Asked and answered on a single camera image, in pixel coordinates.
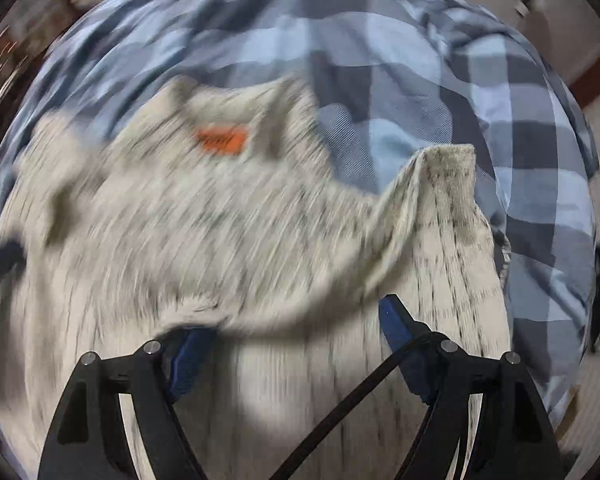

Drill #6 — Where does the cream plaid tweed jacket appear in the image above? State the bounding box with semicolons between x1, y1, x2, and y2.
0;77;510;479

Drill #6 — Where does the dark wooden dresser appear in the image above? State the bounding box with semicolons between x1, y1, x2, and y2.
0;26;34;143

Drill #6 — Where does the blue checkered duvet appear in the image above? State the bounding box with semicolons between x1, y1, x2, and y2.
0;0;598;425

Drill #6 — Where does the black cable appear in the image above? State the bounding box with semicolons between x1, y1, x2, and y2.
266;331;441;480

